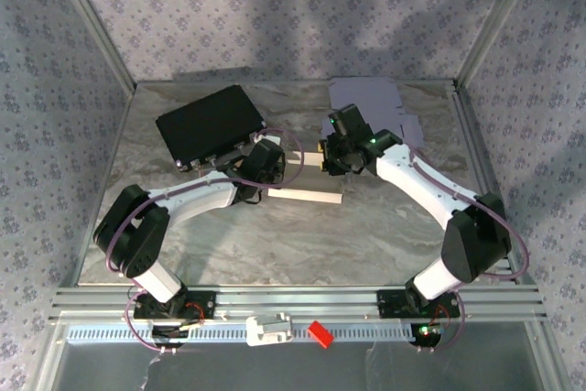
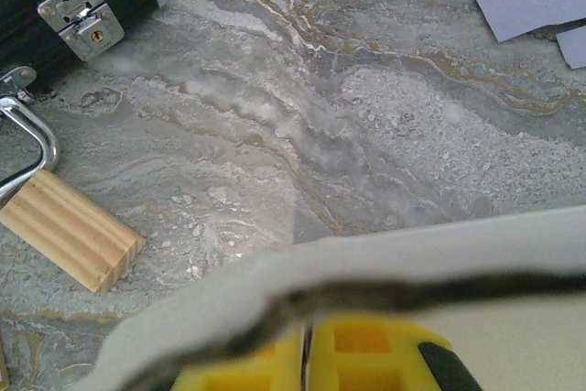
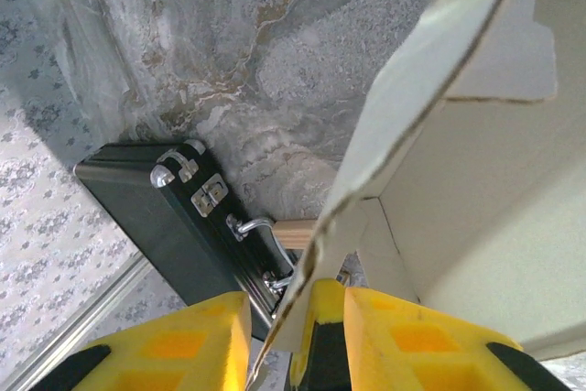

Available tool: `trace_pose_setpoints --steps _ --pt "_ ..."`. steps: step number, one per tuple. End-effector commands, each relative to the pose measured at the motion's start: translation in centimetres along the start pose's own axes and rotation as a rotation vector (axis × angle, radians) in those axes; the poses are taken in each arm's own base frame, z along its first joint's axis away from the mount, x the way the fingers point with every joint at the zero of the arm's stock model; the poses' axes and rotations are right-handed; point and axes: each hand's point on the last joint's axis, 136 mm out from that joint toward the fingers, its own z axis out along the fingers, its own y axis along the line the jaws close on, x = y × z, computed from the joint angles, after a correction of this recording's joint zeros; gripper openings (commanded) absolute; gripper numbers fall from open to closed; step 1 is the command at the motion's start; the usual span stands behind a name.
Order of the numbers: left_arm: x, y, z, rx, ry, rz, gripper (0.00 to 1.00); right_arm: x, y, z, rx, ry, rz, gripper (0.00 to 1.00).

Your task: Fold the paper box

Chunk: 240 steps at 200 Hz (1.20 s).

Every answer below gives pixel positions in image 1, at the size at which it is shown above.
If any black hard carrying case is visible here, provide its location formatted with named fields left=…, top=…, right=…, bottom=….
left=155, top=84, right=268, bottom=172

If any red plastic block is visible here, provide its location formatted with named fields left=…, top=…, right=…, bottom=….
left=307, top=320, right=336, bottom=350

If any black left controller board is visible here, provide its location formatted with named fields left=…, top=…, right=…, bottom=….
left=150, top=324, right=190, bottom=349

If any black controller board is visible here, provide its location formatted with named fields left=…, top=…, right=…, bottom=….
left=409, top=321, right=444, bottom=349
left=150, top=324, right=190, bottom=349

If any grey metal floor panel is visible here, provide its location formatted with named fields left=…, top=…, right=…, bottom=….
left=36, top=321, right=564, bottom=391

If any black right controller board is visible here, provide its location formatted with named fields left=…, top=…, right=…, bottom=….
left=409, top=321, right=444, bottom=349

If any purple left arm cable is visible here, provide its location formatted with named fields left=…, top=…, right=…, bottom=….
left=104, top=128, right=306, bottom=355

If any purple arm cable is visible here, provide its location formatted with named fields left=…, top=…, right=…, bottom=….
left=104, top=128, right=306, bottom=355
left=407, top=143, right=530, bottom=355

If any aluminium back rail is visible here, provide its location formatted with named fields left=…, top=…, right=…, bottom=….
left=135, top=79, right=459, bottom=87

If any aluminium side rail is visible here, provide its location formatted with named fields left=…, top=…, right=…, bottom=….
left=61, top=83, right=138, bottom=287
left=452, top=81, right=537, bottom=287

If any aluminium mounting rail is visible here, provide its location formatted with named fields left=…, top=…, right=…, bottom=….
left=50, top=287, right=549, bottom=322

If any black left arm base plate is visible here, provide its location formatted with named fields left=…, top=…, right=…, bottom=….
left=132, top=289, right=217, bottom=321

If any white plastic bracket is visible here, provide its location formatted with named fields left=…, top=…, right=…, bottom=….
left=245, top=311, right=294, bottom=347

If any slotted white cable duct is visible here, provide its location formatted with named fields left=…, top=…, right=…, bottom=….
left=66, top=321, right=418, bottom=344

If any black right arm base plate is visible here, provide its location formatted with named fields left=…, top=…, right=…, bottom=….
left=375, top=288, right=461, bottom=320

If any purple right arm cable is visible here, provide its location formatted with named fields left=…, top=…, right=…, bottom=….
left=407, top=143, right=530, bottom=355

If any aluminium corner post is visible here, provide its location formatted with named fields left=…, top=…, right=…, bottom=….
left=455, top=0, right=546, bottom=90
left=45, top=0, right=138, bottom=92

